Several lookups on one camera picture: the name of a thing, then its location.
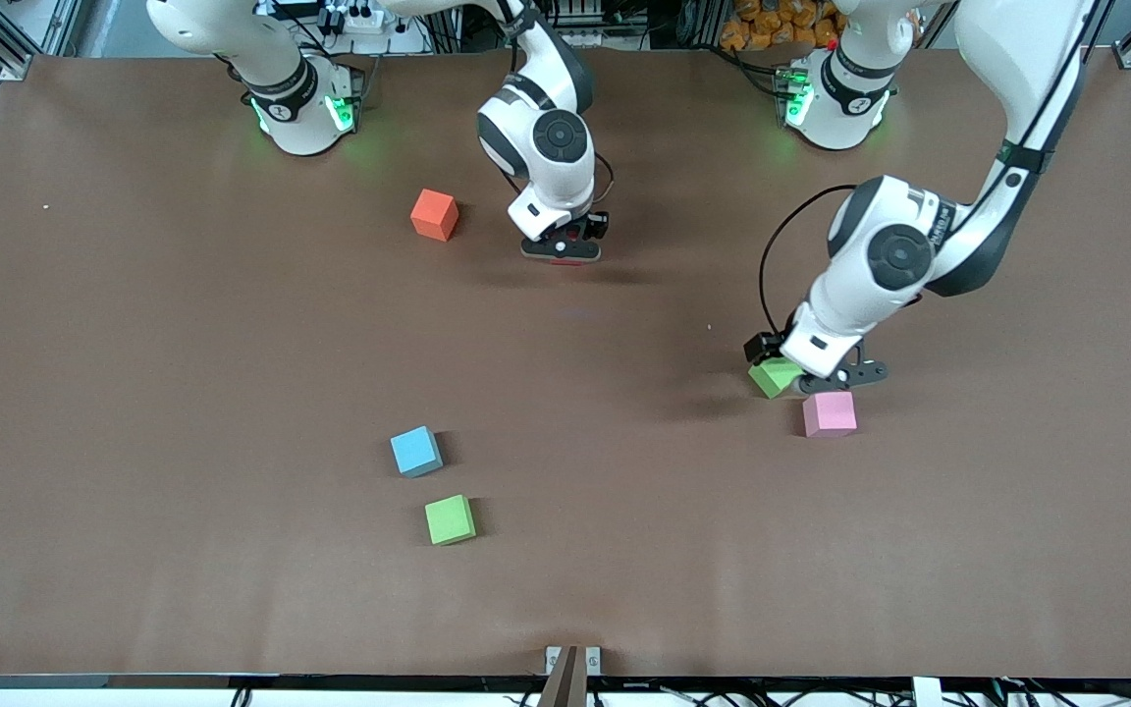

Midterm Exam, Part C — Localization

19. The orange foam cube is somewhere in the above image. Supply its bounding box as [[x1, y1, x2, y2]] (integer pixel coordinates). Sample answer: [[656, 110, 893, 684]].
[[410, 189, 460, 244]]

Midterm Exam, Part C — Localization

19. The brown post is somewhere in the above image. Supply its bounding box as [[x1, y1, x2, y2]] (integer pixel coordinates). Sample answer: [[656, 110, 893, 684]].
[[537, 645, 589, 707]]

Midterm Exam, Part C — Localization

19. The light blue foam cube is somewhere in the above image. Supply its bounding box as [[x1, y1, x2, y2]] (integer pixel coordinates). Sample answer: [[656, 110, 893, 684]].
[[390, 425, 445, 479]]

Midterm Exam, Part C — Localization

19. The pink foam cube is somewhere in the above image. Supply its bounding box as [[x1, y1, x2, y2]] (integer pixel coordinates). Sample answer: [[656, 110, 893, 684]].
[[802, 391, 859, 439]]

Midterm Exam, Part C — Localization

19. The pile of orange items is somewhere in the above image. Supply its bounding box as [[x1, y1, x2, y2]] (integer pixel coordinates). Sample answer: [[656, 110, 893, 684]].
[[720, 0, 846, 52]]

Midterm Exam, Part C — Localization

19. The silver metal bracket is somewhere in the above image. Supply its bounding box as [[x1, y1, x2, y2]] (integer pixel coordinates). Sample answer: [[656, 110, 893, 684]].
[[544, 644, 603, 679]]

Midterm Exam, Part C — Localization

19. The green foam cube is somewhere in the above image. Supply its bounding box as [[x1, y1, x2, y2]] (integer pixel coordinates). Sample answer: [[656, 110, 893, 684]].
[[425, 494, 478, 547], [748, 356, 806, 401]]

